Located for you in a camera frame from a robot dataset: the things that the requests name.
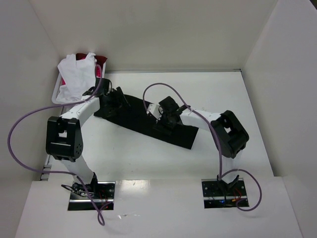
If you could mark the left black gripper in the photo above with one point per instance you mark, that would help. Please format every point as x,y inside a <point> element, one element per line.
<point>118,98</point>

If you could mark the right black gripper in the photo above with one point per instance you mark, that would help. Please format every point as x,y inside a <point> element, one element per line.
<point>163,123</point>

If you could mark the black t shirt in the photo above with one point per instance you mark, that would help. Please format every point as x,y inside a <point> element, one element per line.
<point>135,118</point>

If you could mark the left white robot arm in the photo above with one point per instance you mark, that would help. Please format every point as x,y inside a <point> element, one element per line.
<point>64,137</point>

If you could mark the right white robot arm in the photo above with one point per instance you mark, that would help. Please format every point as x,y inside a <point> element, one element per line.
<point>226,130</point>

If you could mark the red t shirt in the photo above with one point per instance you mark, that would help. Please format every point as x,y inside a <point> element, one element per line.
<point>100,63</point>

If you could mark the white t shirt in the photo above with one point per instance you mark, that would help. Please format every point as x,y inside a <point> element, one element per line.
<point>78,75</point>

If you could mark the white plastic laundry basket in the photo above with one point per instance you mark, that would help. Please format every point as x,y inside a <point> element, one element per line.
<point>59,89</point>

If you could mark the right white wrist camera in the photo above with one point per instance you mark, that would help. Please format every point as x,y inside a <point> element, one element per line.
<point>155,110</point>

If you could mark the aluminium table edge rail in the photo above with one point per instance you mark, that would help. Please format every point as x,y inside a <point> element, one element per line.
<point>173,70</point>

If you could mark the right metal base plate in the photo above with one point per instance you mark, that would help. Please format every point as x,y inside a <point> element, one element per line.
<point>216,197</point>

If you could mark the metal base plate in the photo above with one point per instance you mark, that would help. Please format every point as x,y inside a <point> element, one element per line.
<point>102,194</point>
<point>216,197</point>

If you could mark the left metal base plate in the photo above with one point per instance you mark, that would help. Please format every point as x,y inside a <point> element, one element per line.
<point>102,194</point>

